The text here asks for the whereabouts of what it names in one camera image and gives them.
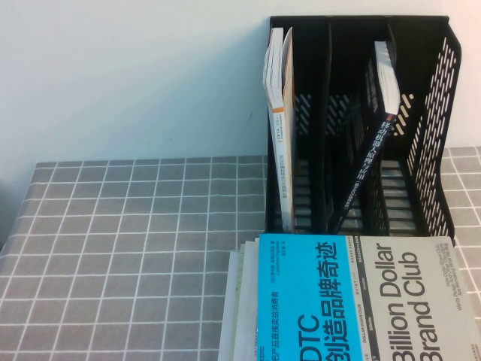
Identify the blue grey Billion Dollar book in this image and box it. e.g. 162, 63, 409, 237
254, 232, 481, 361

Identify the white spine orange cover book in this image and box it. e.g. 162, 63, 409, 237
262, 26, 296, 232

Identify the white autonomous driving book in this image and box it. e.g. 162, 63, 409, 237
231, 237, 261, 361

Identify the dark navy robotics book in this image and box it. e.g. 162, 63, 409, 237
327, 40, 401, 234

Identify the plain white book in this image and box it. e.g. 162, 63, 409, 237
217, 250, 241, 361

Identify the black plastic book stand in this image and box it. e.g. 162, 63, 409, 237
265, 14, 458, 250

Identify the grey checked tablecloth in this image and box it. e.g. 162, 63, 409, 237
0, 145, 481, 361

